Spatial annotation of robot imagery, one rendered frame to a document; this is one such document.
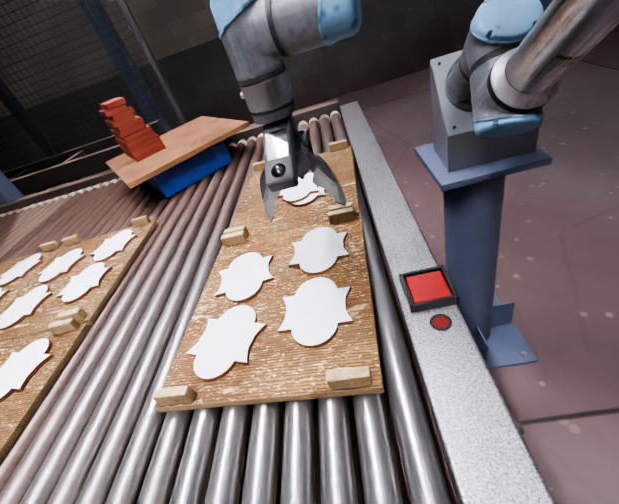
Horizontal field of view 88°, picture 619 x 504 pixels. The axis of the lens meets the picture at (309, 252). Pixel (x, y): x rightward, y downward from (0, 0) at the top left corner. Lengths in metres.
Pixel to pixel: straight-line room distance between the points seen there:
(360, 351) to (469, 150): 0.66
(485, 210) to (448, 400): 0.72
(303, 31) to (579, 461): 1.41
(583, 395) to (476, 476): 1.17
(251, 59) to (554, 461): 1.41
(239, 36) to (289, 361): 0.46
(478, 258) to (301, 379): 0.85
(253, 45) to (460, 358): 0.51
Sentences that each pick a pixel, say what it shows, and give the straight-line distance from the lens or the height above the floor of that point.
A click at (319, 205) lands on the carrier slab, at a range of 0.82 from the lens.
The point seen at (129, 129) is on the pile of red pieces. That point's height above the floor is 1.15.
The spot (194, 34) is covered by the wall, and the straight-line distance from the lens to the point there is 5.73.
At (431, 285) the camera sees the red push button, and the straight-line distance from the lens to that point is 0.57.
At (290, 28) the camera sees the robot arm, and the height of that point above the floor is 1.32.
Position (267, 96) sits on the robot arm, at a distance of 0.52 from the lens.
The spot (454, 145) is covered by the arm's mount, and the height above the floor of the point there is 0.94.
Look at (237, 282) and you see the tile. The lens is 0.67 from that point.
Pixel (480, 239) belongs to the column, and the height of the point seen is 0.61.
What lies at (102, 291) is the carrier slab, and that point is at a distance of 0.95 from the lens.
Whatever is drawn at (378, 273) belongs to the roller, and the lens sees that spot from 0.61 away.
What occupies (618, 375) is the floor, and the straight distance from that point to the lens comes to 1.67.
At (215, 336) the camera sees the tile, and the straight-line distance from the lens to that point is 0.60.
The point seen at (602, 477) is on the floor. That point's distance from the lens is 1.48.
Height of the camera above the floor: 1.34
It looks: 37 degrees down
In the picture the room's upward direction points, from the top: 21 degrees counter-clockwise
